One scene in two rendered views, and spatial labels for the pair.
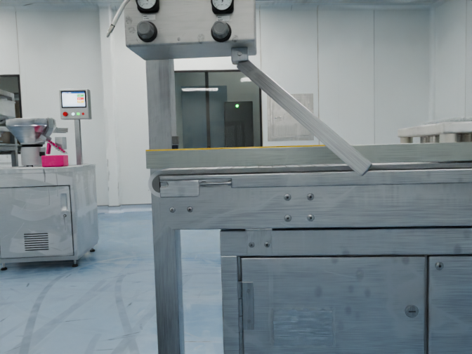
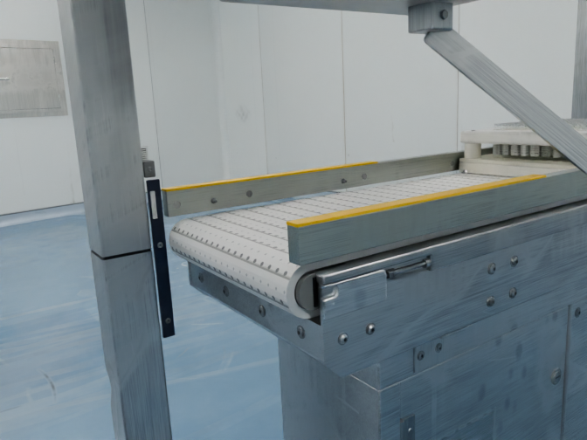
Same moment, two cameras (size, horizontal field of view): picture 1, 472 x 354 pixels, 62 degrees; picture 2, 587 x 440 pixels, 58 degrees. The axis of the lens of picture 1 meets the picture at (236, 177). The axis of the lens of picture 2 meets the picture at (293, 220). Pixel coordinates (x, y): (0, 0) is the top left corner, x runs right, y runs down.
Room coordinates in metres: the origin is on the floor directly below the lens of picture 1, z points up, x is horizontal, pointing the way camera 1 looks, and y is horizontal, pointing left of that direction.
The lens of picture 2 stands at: (0.39, 0.41, 0.94)
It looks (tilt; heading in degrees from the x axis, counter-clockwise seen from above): 12 degrees down; 322
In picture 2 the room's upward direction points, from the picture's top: 3 degrees counter-clockwise
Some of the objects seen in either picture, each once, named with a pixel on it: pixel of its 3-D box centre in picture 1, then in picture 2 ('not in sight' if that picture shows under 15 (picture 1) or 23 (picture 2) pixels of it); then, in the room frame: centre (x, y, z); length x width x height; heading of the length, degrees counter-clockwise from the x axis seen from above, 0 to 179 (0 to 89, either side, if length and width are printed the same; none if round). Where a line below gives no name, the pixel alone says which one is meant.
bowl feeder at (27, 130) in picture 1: (41, 142); not in sight; (3.19, 1.56, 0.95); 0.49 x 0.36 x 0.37; 94
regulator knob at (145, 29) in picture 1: (145, 26); not in sight; (0.66, 0.14, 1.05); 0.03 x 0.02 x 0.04; 86
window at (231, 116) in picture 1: (214, 110); not in sight; (5.79, 0.28, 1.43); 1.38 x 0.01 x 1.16; 94
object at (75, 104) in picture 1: (76, 127); not in sight; (3.30, 1.32, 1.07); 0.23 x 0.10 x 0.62; 94
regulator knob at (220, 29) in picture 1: (220, 27); not in sight; (0.65, 0.02, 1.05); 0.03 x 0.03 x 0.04; 86
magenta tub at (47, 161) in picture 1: (55, 161); not in sight; (2.96, 1.35, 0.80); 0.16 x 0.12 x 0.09; 94
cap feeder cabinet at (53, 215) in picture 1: (48, 213); not in sight; (3.14, 1.51, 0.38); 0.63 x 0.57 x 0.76; 94
